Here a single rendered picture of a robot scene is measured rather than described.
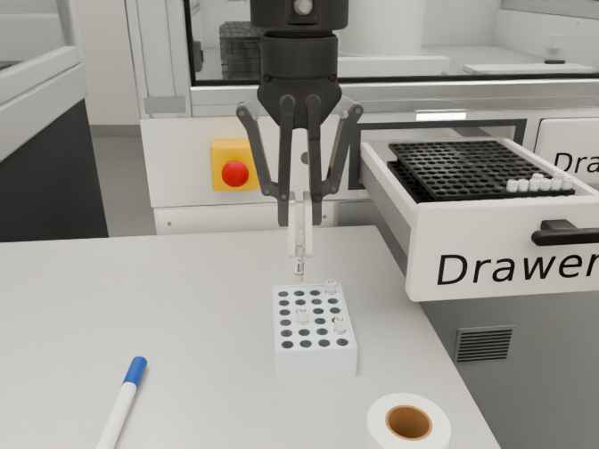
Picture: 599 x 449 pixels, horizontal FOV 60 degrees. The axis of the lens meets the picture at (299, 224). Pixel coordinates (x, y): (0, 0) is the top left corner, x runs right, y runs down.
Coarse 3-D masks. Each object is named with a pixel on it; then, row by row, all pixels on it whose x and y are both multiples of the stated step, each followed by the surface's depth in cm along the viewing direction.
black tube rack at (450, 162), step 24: (408, 144) 82; (432, 144) 82; (456, 144) 81; (480, 144) 81; (408, 168) 72; (432, 168) 71; (456, 168) 72; (480, 168) 71; (504, 168) 71; (528, 168) 71; (408, 192) 73
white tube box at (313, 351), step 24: (288, 288) 63; (312, 288) 63; (336, 288) 63; (288, 312) 59; (312, 312) 58; (336, 312) 60; (288, 336) 56; (312, 336) 54; (336, 336) 54; (288, 360) 52; (312, 360) 52; (336, 360) 53
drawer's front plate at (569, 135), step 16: (544, 128) 84; (560, 128) 84; (576, 128) 84; (592, 128) 84; (544, 144) 85; (560, 144) 85; (576, 144) 85; (592, 144) 86; (560, 160) 86; (576, 160) 87; (592, 160) 87; (576, 176) 88; (592, 176) 88
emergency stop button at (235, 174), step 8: (232, 160) 76; (224, 168) 75; (232, 168) 75; (240, 168) 75; (224, 176) 76; (232, 176) 75; (240, 176) 76; (248, 176) 76; (232, 184) 76; (240, 184) 76
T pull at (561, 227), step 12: (540, 228) 53; (552, 228) 52; (564, 228) 51; (576, 228) 51; (588, 228) 51; (540, 240) 50; (552, 240) 50; (564, 240) 50; (576, 240) 51; (588, 240) 51
